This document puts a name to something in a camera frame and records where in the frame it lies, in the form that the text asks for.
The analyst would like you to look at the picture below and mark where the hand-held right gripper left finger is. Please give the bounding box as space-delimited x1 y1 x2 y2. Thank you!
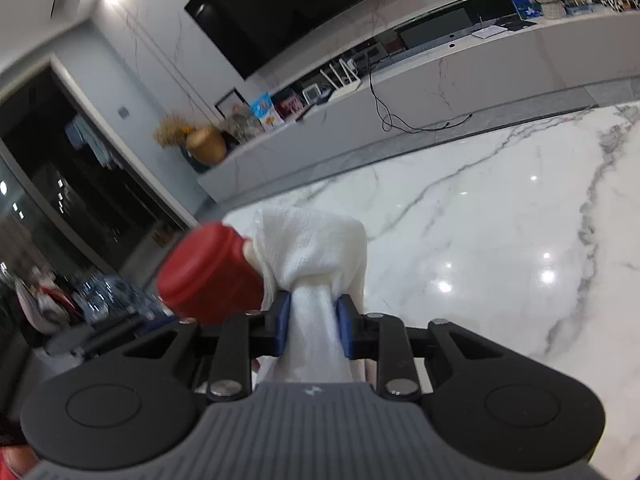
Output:
107 291 292 402

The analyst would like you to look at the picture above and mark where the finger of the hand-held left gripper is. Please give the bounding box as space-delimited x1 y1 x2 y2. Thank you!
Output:
82 316 181 358

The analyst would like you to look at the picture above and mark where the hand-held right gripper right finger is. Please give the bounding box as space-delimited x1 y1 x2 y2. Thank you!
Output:
336 296 526 402

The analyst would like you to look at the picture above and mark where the white cloth towel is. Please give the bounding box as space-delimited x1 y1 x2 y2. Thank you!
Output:
252 206 368 386

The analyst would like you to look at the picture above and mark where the red thermos bottle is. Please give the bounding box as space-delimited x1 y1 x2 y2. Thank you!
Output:
156 221 266 323

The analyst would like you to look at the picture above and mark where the blue patterned cloth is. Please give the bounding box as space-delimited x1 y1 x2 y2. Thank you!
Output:
70 272 168 323

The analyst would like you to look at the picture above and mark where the dark glass door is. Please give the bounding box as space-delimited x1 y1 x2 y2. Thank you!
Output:
0 57 201 281

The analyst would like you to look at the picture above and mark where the golden vase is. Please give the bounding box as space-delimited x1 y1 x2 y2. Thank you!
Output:
186 126 228 166

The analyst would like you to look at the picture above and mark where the grey printed package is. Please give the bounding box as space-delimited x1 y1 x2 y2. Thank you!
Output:
227 105 266 143

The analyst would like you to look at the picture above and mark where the dried flower bunch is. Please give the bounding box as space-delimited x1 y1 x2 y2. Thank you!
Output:
152 112 193 150

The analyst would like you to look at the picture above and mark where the blue snack bag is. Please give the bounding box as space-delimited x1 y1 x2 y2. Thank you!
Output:
250 92 283 132

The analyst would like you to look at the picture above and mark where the pink snack package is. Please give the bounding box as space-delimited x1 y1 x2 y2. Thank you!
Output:
275 91 306 121

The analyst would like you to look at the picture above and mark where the white router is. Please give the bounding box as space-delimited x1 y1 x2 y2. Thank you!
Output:
320 58 362 98

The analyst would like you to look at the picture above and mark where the white marble media cabinet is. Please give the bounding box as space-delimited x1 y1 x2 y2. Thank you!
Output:
196 10 640 206

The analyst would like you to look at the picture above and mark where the black curved television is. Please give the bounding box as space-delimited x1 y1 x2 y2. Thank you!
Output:
184 0 412 81

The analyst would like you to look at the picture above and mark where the black picture frame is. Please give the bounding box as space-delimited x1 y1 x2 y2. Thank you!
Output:
215 88 244 118

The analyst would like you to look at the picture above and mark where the black power cable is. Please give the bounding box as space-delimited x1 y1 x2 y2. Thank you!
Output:
367 55 473 133

